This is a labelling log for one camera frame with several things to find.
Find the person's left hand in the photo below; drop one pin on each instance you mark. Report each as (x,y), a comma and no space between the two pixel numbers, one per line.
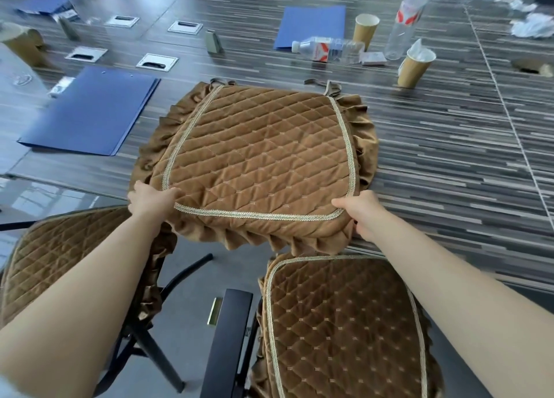
(151,203)

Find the person's right hand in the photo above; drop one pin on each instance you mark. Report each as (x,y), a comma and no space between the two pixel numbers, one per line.
(368,213)

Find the brown quilted cushion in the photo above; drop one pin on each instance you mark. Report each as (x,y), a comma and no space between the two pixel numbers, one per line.
(259,151)
(346,324)
(43,255)

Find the person's right forearm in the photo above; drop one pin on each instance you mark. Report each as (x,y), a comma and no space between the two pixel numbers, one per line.
(476,307)

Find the person's left forearm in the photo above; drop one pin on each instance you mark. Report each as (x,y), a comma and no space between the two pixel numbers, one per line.
(73,307)

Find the striped wooden table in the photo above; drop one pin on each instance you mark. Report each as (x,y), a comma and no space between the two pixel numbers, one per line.
(433,151)

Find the small tissue packet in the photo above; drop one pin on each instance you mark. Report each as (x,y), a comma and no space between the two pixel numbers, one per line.
(373,58)
(61,87)

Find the brown paper cup with tissue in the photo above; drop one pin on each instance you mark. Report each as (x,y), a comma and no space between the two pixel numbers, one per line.
(413,68)

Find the large crumpled white tissue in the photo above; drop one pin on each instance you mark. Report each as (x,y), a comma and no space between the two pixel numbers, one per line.
(534,25)

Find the small crumpled white tissue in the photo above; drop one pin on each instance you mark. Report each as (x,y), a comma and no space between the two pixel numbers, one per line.
(515,4)

